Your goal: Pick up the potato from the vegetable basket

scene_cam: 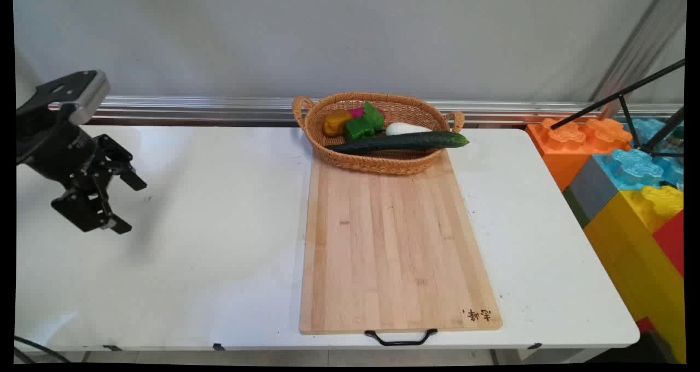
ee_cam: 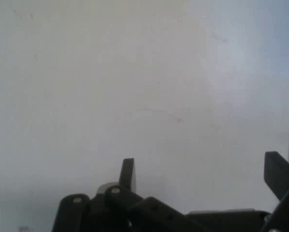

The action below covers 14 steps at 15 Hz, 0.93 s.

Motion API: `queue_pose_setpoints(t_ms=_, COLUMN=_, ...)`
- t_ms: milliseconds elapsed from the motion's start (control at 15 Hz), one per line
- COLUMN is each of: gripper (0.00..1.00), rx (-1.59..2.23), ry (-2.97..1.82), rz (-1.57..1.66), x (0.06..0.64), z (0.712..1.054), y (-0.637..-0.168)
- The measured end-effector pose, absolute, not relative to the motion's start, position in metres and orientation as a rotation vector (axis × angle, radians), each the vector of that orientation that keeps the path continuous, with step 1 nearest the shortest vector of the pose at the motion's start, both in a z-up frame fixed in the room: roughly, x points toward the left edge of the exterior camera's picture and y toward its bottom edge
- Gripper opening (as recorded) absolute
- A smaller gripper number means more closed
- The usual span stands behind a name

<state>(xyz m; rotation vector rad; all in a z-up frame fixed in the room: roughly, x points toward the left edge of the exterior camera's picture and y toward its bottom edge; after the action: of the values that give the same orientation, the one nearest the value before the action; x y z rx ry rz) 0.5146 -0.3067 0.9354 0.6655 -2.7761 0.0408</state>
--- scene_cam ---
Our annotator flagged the yellow big toy block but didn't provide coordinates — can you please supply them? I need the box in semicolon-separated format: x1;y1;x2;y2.
583;185;687;363

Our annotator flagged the red big toy block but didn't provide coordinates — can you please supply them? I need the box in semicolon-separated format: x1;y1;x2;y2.
652;210;685;277

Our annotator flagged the light blue big toy block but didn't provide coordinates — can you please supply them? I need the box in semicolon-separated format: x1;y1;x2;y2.
617;117;685;148
593;148;685;191

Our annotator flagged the woven wicker basket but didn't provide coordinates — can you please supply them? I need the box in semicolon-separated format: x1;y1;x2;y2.
292;91;465;176

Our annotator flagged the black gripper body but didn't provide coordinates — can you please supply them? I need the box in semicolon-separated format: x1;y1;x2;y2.
16;107;110;193

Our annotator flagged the green toy pepper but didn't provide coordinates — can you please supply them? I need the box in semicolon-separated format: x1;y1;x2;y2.
343;101;386;142

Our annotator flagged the orange big toy block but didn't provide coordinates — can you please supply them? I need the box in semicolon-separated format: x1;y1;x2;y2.
526;117;633;193

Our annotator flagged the silver black wrist camera mount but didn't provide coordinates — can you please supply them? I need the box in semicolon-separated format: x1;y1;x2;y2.
16;70;111;125

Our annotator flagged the grey big toy block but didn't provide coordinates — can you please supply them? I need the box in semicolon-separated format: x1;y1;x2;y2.
562;154;620;229

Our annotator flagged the aluminium rail along wall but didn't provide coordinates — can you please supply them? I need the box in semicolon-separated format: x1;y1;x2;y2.
48;95;684;125

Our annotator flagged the dark green cucumber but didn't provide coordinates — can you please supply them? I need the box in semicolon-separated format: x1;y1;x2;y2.
325;131;470;155

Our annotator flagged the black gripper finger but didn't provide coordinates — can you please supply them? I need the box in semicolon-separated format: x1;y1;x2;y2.
94;133;148;192
51;176;133;235

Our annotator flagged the yellow toy pepper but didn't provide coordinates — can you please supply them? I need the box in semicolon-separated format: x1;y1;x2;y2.
323;109;354;138

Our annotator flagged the white toy radish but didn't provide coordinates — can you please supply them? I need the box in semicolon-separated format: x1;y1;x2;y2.
385;122;434;136

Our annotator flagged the thick black cable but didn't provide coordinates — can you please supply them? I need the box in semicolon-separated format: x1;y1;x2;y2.
14;336;72;364

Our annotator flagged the black tripod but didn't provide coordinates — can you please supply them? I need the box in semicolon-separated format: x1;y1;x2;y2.
551;59;686;159

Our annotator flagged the wooden cutting board with handle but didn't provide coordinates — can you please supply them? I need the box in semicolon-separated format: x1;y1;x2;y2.
299;149;503;347

